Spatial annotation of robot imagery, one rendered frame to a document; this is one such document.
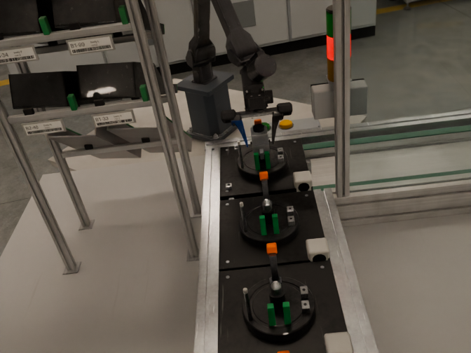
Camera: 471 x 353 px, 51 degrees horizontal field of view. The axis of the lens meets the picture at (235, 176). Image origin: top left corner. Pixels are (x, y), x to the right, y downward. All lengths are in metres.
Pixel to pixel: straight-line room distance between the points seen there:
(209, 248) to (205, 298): 0.15
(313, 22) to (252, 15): 0.55
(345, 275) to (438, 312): 0.21
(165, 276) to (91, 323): 0.20
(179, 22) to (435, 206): 3.32
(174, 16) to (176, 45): 0.24
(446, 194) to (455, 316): 0.33
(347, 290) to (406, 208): 0.36
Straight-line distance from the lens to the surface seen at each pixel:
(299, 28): 4.55
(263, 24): 4.45
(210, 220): 1.24
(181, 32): 4.37
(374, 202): 1.29
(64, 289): 1.34
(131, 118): 1.06
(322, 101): 1.14
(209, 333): 1.00
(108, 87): 1.10
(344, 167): 1.21
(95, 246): 1.42
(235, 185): 1.31
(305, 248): 1.11
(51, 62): 4.50
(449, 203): 1.36
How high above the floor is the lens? 1.75
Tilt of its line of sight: 35 degrees down
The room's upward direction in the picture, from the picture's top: 9 degrees counter-clockwise
